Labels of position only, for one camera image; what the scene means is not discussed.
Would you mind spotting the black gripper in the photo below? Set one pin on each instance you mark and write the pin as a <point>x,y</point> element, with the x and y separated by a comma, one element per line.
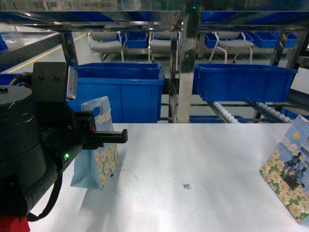
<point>65,132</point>

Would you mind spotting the light blue flower gift bag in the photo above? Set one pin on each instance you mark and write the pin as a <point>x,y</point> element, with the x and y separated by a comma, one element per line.
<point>93,168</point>

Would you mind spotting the flower gift bag with figures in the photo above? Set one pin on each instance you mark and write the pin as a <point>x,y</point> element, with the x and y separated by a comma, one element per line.
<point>287,170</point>

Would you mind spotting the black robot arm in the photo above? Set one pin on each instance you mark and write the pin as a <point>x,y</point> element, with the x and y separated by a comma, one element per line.
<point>40,135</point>

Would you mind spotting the blue bin behind table left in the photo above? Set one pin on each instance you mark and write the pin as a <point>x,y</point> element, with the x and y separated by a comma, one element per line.
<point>134,89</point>

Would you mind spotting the blue bin behind table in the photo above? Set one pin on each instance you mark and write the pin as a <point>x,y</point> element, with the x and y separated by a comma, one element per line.
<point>242,82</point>
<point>134,89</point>

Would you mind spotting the grey chair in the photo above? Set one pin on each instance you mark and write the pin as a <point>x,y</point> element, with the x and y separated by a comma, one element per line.
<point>107,42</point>

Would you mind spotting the blue bin behind table right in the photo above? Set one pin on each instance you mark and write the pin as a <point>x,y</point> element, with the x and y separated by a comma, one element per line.
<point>242,82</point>

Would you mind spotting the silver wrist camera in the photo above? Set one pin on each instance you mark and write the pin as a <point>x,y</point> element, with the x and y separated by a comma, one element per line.
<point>72,84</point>

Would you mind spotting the steel shelf post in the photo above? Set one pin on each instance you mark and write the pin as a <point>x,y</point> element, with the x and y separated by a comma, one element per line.
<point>188,57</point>

